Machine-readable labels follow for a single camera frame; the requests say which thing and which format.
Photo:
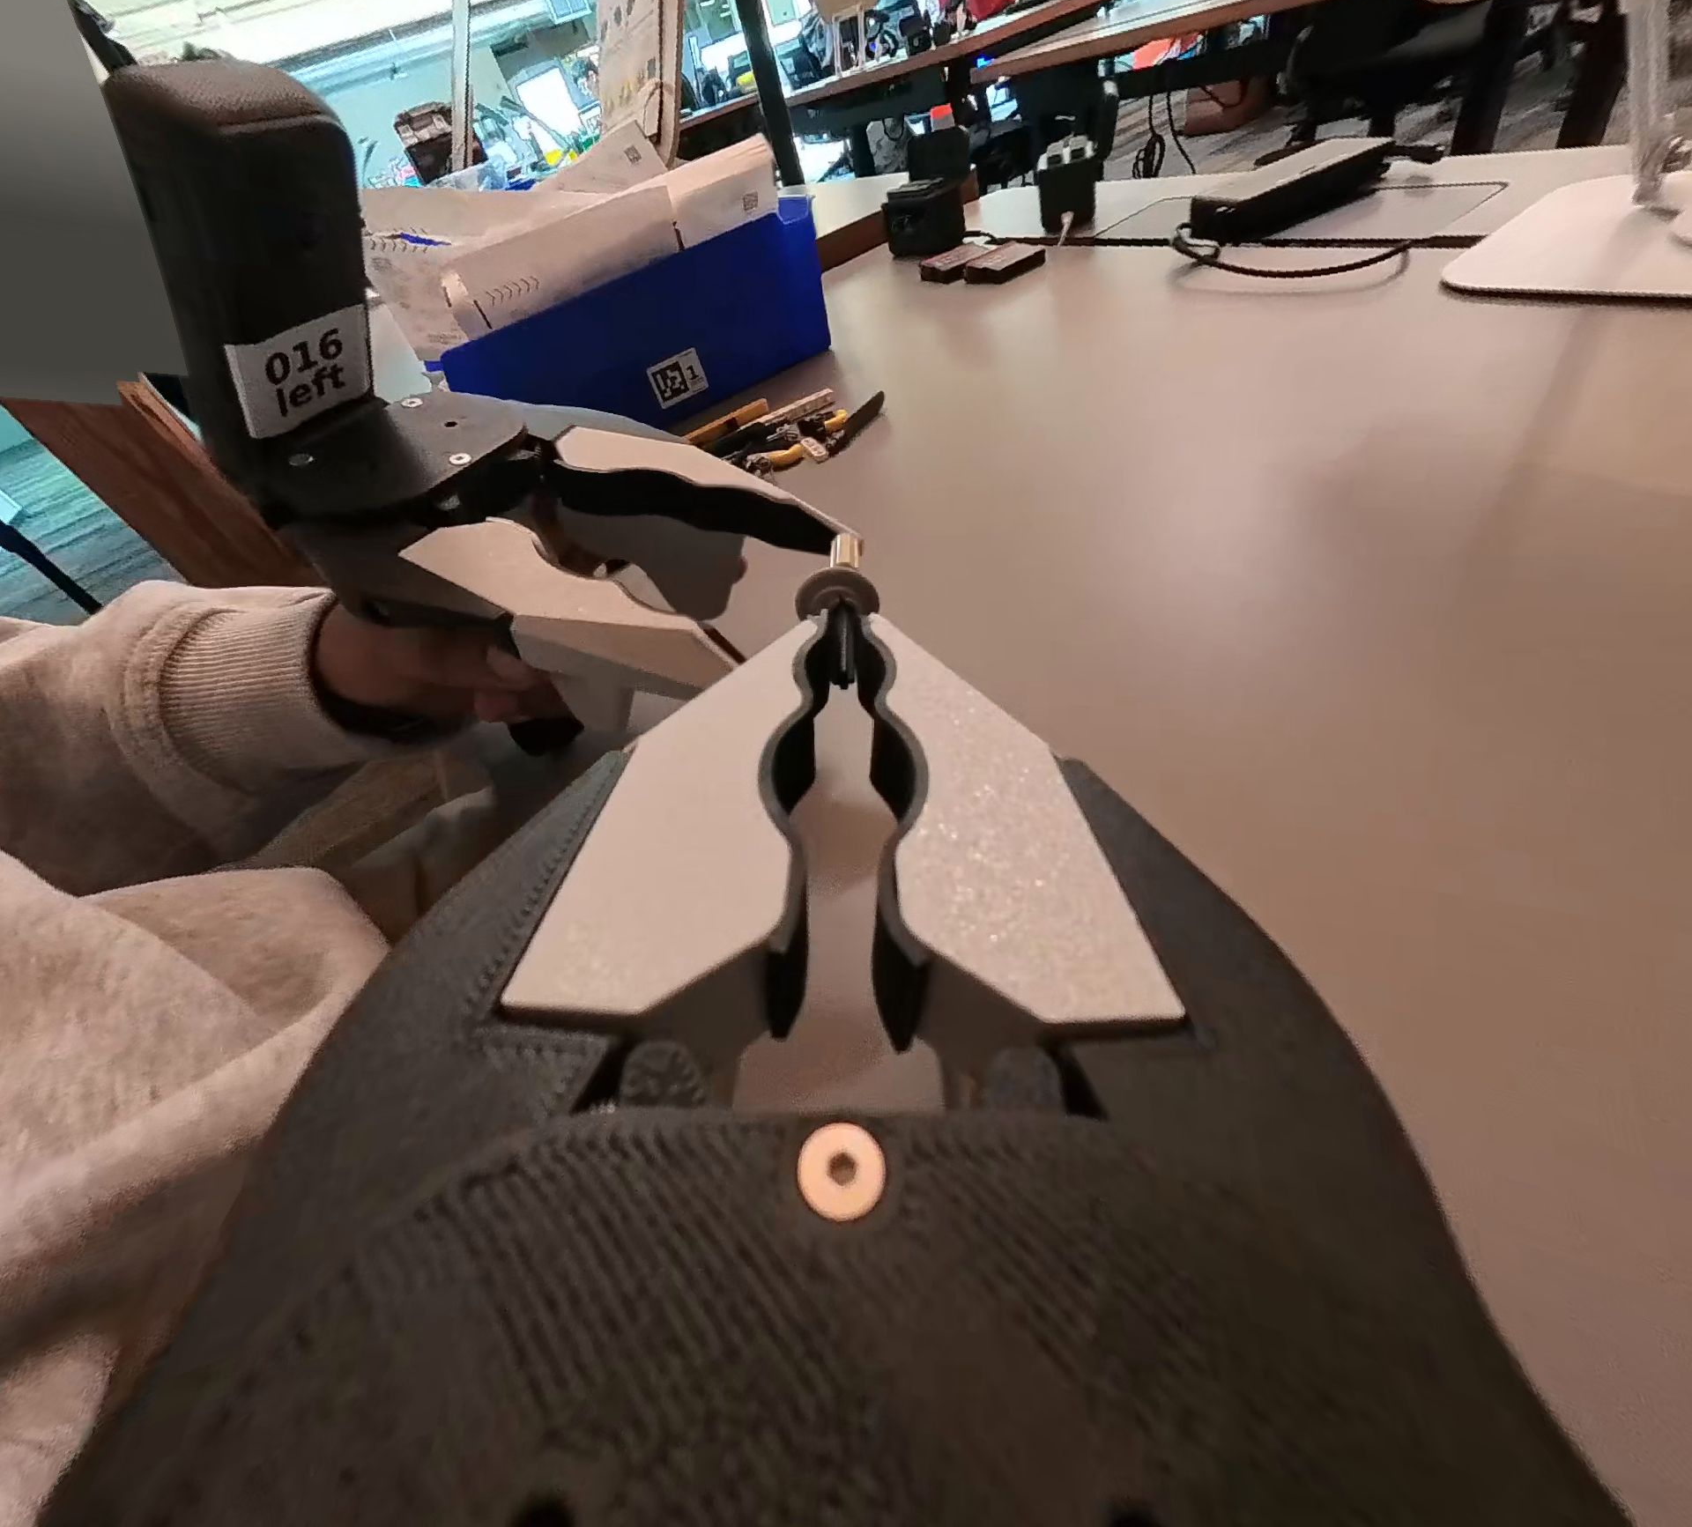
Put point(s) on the pile of loose lego pieces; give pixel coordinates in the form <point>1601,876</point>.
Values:
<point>780,437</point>

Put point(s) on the tan lego pin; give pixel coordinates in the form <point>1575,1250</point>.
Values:
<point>847,556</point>

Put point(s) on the small black block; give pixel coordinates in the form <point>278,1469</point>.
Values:
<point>1006,258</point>
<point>946,265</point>

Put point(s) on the person's left forearm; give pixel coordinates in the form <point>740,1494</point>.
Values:
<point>146,707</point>

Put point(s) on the background office desk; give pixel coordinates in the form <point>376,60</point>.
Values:
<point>1097,0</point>

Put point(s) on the grey desk mat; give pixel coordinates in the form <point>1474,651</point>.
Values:
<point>1441,205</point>

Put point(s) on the black box device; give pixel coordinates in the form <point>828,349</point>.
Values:
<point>926,219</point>

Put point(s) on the grey round lego connector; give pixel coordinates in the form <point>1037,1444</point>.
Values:
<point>833,589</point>

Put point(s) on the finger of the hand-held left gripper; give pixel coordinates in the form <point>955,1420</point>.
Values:
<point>583,628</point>
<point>636,453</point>

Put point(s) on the white monitor stand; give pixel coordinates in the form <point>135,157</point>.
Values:
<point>1573,238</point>

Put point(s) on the blue plastic bin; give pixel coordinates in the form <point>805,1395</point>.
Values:
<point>741,298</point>

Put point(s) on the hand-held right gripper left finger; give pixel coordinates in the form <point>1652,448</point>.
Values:
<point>662,880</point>

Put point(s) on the wooden beam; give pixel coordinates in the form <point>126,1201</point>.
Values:
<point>146,457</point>

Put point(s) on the grey hoodie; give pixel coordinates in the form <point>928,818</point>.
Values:
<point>133,1090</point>

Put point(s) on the black power adapter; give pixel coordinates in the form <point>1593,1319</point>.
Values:
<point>1289,185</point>

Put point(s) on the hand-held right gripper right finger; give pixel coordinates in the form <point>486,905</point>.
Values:
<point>1006,880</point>

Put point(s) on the person's left hand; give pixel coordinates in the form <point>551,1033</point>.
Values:
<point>410,674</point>

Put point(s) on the white paper sheets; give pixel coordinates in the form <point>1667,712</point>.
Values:
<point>595,231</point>

